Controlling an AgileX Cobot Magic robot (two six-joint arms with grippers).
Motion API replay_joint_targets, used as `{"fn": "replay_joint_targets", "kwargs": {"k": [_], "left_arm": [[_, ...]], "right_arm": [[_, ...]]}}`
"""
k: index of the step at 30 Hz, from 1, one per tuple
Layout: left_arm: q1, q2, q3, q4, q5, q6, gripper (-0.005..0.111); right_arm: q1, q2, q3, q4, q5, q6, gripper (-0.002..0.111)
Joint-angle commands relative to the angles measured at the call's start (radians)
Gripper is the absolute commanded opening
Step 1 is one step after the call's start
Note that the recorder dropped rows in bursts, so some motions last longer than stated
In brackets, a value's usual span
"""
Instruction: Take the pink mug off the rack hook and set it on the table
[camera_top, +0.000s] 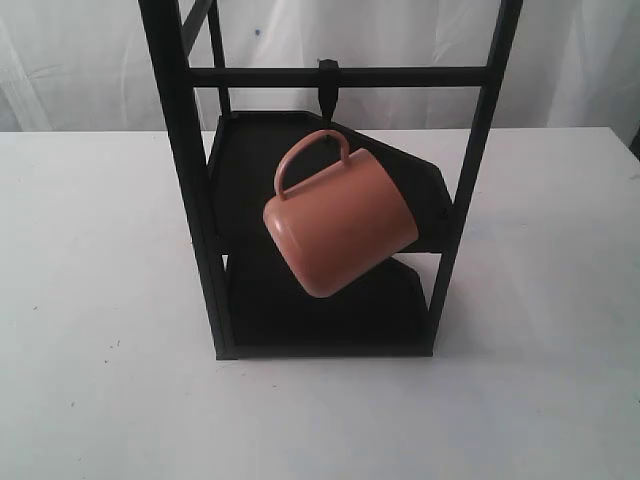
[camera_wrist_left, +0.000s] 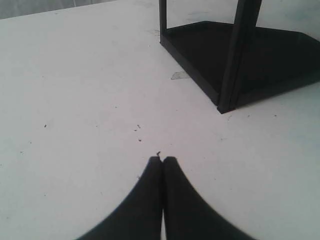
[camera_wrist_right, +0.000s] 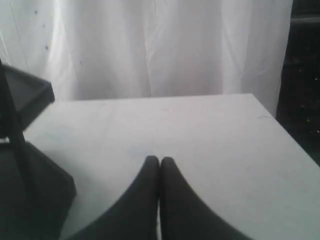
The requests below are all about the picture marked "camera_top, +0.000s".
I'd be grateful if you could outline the white backdrop curtain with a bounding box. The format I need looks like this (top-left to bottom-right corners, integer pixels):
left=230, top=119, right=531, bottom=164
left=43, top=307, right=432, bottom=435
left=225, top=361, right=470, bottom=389
left=1, top=1, right=639, bottom=141

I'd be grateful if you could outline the black metal mug rack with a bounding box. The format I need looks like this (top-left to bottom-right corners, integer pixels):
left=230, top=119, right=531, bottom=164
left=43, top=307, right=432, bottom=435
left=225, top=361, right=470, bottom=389
left=139, top=1, right=522, bottom=360

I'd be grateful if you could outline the terracotta ceramic mug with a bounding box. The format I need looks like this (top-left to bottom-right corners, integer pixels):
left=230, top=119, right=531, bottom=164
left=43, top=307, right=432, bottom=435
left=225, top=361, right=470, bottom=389
left=263, top=129, right=419, bottom=298

